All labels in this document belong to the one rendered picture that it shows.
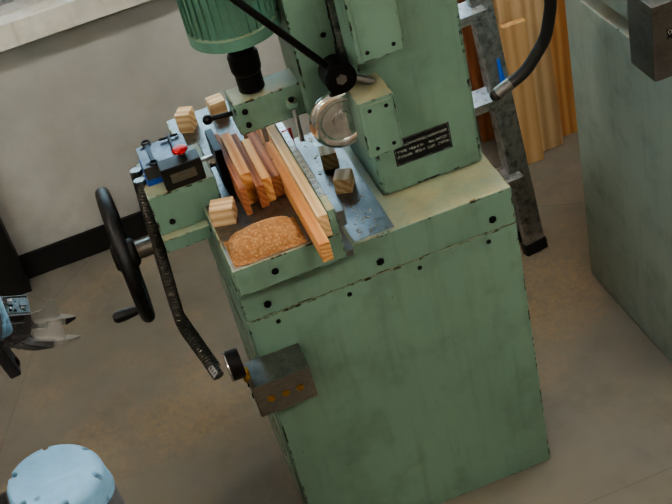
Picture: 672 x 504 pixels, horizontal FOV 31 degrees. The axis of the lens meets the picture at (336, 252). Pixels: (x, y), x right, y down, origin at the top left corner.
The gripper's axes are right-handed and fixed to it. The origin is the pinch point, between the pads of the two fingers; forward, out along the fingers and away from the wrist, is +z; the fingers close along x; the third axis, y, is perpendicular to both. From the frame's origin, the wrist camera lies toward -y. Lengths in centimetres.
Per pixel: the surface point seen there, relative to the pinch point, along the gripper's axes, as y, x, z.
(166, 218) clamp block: 29.3, -6.4, 16.8
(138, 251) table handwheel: 18.6, -0.8, 12.8
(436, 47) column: 66, -11, 65
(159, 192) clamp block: 34.6, -5.5, 15.3
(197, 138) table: 33.3, 19.0, 28.3
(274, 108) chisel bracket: 51, -3, 37
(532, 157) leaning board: -13, 90, 154
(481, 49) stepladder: 36, 58, 111
